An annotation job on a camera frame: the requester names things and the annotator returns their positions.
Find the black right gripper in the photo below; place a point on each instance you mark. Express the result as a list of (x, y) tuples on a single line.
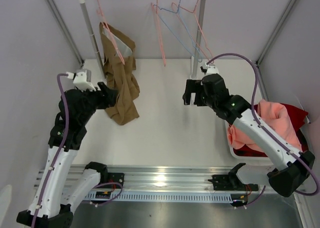
[(193, 86)]

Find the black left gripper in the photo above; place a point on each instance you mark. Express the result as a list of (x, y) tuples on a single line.
[(108, 97)]

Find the tan brown skirt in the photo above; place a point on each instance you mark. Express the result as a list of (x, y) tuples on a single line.
[(120, 76)]

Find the pink wire hanger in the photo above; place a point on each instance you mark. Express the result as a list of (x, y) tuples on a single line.
[(110, 34), (198, 14), (158, 30)]

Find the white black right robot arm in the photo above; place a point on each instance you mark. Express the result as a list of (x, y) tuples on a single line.
[(290, 167)]

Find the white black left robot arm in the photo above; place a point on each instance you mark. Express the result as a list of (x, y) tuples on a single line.
[(52, 207)]

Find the pink garment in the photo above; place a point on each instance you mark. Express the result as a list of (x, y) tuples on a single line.
[(275, 122)]

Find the white laundry basket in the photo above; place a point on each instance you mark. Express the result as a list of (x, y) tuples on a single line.
[(232, 152)]

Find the red garment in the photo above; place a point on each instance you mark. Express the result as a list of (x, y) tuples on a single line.
[(297, 112)]

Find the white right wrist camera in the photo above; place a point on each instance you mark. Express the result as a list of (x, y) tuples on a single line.
[(209, 69)]

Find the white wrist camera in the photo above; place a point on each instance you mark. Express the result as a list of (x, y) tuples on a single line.
[(209, 69), (82, 80)]

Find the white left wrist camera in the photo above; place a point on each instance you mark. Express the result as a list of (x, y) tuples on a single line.
[(82, 80)]

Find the blue wire hanger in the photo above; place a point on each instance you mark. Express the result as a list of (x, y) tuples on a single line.
[(169, 20)]

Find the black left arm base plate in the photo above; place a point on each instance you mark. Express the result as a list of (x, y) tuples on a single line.
[(113, 177)]

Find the aluminium mounting rail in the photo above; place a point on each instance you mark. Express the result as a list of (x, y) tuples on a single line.
[(153, 179)]

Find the grey slotted cable duct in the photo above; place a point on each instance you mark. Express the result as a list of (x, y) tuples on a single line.
[(206, 197)]

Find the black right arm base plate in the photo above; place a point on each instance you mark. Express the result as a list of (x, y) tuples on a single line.
[(223, 182)]

